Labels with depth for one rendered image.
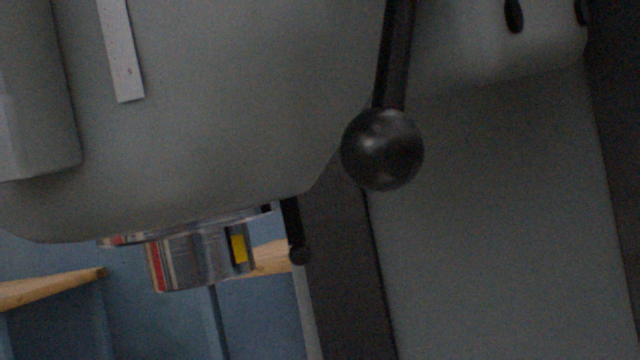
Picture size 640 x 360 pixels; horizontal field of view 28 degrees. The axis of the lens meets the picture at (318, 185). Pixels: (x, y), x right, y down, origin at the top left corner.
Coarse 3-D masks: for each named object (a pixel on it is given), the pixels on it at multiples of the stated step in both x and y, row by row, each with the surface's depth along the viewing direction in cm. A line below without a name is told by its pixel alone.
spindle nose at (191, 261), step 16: (240, 224) 55; (160, 240) 54; (176, 240) 54; (192, 240) 54; (208, 240) 54; (224, 240) 54; (144, 256) 55; (160, 256) 54; (176, 256) 54; (192, 256) 54; (208, 256) 54; (224, 256) 54; (160, 272) 54; (176, 272) 54; (192, 272) 54; (208, 272) 54; (224, 272) 54; (240, 272) 54; (160, 288) 54; (176, 288) 54; (192, 288) 54
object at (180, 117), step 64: (64, 0) 46; (128, 0) 45; (192, 0) 45; (256, 0) 46; (320, 0) 49; (384, 0) 54; (64, 64) 47; (128, 64) 45; (192, 64) 45; (256, 64) 46; (320, 64) 50; (128, 128) 46; (192, 128) 46; (256, 128) 47; (320, 128) 52; (0, 192) 49; (64, 192) 48; (128, 192) 47; (192, 192) 48; (256, 192) 50
